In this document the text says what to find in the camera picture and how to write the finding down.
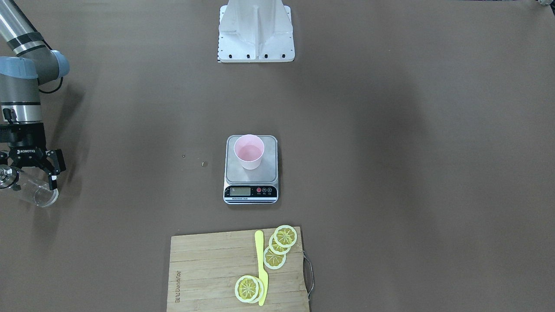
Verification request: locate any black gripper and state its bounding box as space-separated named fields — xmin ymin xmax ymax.
xmin=0 ymin=123 xmax=67 ymax=190

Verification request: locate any clear glass sauce bottle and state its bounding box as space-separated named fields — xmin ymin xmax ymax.
xmin=0 ymin=164 xmax=59 ymax=208

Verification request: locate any pink plastic cup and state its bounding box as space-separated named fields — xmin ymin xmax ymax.
xmin=233 ymin=134 xmax=265 ymax=170

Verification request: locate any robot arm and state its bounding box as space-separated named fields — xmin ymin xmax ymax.
xmin=0 ymin=0 xmax=70 ymax=190

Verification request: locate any silver kitchen scale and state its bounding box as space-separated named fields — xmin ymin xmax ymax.
xmin=223 ymin=135 xmax=279 ymax=204

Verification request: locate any wooden cutting board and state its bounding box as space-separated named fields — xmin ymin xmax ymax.
xmin=166 ymin=226 xmax=310 ymax=312

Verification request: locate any yellow plastic knife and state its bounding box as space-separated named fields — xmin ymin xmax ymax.
xmin=255 ymin=230 xmax=269 ymax=306

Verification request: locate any lemon slice single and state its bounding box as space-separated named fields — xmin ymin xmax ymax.
xmin=234 ymin=275 xmax=265 ymax=304

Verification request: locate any lemon slice stack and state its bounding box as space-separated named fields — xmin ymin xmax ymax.
xmin=262 ymin=225 xmax=299 ymax=270

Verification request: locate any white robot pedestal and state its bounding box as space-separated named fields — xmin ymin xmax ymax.
xmin=217 ymin=0 xmax=295 ymax=63

